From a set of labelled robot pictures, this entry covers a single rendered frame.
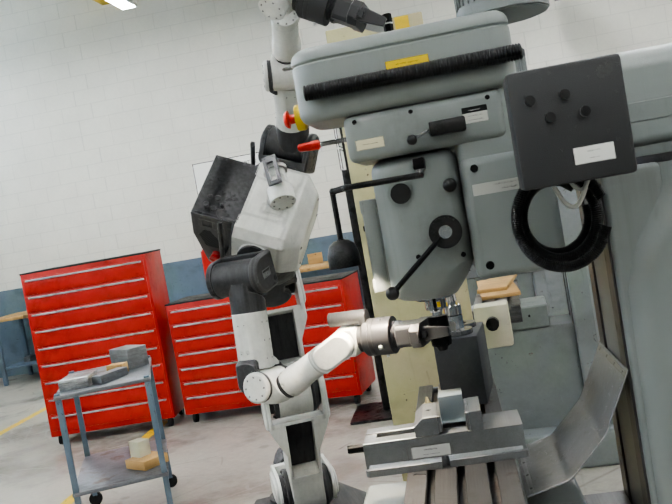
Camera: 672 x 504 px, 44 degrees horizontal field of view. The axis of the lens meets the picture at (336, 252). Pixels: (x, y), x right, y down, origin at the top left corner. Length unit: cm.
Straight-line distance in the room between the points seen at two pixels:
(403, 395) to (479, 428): 190
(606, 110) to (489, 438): 73
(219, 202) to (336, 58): 61
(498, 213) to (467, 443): 49
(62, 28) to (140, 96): 142
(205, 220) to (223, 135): 910
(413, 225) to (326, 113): 30
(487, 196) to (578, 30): 946
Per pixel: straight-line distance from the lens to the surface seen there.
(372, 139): 178
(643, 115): 182
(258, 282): 208
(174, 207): 1148
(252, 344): 210
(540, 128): 153
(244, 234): 217
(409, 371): 370
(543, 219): 178
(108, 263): 703
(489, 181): 177
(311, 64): 180
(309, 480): 268
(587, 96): 155
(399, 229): 180
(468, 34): 179
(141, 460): 484
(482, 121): 177
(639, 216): 176
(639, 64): 184
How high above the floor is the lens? 154
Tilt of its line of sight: 3 degrees down
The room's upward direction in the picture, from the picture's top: 10 degrees counter-clockwise
